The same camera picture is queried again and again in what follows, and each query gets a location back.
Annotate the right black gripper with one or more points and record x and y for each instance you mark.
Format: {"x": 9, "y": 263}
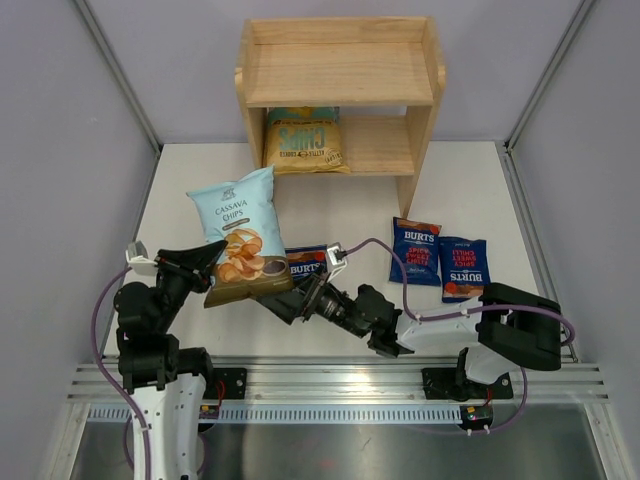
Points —
{"x": 289, "y": 305}

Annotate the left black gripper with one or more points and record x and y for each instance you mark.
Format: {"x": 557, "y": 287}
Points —
{"x": 186, "y": 262}

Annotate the blue burts chips bag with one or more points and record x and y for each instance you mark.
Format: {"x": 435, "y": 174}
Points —
{"x": 417, "y": 246}
{"x": 303, "y": 261}
{"x": 464, "y": 268}

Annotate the light blue cassava chips bag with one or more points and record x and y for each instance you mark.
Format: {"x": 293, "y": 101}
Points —
{"x": 242, "y": 214}

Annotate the tan kettle chips bag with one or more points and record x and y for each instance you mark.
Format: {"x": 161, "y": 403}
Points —
{"x": 304, "y": 140}

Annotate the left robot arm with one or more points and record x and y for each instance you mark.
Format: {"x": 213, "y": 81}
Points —
{"x": 163, "y": 383}

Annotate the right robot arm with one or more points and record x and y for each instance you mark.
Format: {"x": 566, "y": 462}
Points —
{"x": 501, "y": 330}

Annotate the wooden two-tier shelf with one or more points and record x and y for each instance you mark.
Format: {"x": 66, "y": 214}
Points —
{"x": 386, "y": 74}

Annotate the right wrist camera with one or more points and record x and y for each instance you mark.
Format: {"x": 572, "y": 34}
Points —
{"x": 336, "y": 258}

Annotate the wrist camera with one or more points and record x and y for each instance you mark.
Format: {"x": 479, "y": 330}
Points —
{"x": 336, "y": 258}
{"x": 138, "y": 259}

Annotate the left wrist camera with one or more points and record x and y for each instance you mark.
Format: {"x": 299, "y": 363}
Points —
{"x": 138, "y": 259}

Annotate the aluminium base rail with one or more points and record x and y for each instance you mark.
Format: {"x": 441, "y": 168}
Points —
{"x": 368, "y": 380}

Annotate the white slotted cable duct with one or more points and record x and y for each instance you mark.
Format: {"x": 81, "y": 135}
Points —
{"x": 356, "y": 414}

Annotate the left aluminium frame post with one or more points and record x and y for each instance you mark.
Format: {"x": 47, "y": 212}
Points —
{"x": 110, "y": 58}

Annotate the aluminium frame post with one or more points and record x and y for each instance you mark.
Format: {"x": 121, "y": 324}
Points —
{"x": 568, "y": 39}
{"x": 110, "y": 58}

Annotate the right aluminium frame post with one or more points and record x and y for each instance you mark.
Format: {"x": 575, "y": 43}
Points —
{"x": 568, "y": 39}

